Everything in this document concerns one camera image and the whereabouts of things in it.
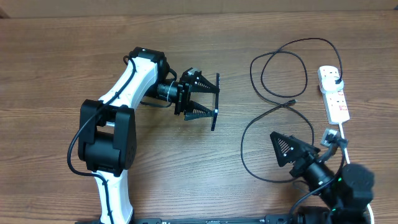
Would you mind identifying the black Samsung smartphone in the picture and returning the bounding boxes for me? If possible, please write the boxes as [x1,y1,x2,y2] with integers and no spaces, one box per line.
[211,73,220,131]

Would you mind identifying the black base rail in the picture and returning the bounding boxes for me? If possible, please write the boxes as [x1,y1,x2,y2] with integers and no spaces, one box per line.
[74,213,299,224]

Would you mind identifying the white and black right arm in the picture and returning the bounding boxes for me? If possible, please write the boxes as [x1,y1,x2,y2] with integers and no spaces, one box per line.
[270,129,374,223]

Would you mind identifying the white power strip cord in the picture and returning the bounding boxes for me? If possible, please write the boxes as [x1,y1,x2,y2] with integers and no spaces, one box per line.
[338,123,376,224]

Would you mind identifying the white charger adapter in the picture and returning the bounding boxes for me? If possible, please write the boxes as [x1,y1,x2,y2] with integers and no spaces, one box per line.
[319,76,345,94]

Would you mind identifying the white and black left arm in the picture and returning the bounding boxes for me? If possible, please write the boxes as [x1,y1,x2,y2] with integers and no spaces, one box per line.
[67,47,220,223]

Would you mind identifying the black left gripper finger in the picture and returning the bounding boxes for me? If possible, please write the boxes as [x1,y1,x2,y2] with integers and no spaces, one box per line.
[184,101,218,121]
[188,72,220,93]

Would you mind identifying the white power strip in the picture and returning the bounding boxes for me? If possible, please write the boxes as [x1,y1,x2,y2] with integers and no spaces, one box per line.
[317,65,350,124]

